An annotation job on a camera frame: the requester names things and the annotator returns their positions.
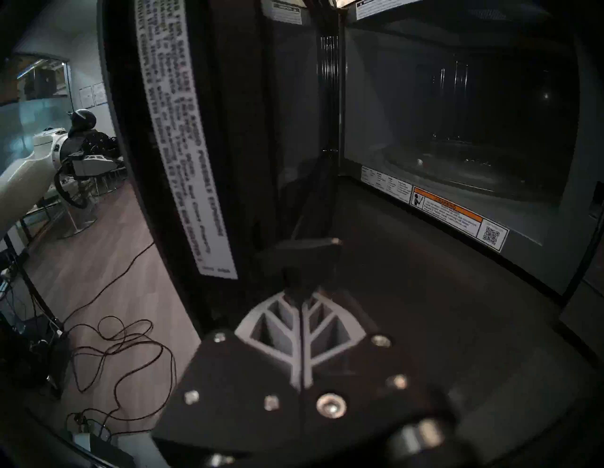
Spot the black left wrist cable loop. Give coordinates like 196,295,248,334
53,170,90,209

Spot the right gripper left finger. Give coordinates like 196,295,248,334
153,238,303,446

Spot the black equipment rack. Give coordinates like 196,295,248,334
0,236,67,397

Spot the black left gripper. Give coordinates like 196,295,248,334
60,133,125,176

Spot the long black floor cable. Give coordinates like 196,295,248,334
59,242,156,331

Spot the glass microwave turntable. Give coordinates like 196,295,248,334
385,137,567,203

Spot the black glass microwave door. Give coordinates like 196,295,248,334
97,0,340,331

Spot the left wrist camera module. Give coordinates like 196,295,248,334
68,109,97,137

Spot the silver pedestal table base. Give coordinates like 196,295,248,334
57,182,100,239

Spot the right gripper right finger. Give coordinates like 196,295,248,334
301,237,450,435

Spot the coiled black floor cable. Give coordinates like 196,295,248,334
66,315,179,427

